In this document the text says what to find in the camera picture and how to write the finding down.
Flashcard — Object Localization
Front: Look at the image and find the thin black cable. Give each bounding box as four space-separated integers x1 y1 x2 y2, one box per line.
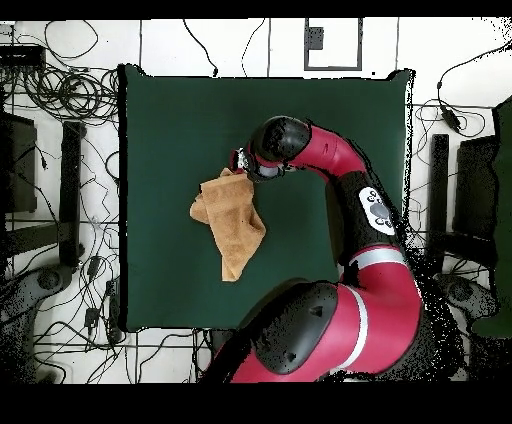
240 18 266 78

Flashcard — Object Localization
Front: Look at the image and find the thick black cable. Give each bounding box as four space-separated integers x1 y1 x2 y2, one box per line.
182 18 219 77

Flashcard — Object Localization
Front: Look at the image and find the long black bar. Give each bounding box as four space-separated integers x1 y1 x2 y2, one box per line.
58 120 86 268
429 133 450 241

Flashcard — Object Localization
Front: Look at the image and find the black cable coil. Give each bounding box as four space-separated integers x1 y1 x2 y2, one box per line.
23 65 121 121

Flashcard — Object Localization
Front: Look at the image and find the large black box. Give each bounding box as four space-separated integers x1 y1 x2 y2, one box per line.
0 113 38 214
455 135 499 241

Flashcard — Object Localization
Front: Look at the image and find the black power adapter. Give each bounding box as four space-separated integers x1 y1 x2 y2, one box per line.
439 104 462 132

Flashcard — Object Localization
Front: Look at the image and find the dark green draped cloth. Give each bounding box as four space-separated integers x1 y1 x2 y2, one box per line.
471 95 512 339

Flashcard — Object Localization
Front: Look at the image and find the dark green table cloth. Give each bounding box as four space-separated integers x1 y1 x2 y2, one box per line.
117 63 415 333

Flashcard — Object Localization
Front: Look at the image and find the dark stand base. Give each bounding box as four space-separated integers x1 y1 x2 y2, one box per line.
433 273 499 321
0 263 74 321

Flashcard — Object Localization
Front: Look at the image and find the tan terry towel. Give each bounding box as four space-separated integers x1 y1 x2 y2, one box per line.
189 167 267 283

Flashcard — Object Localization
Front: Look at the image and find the flat black device box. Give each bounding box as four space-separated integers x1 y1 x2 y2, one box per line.
0 44 46 67

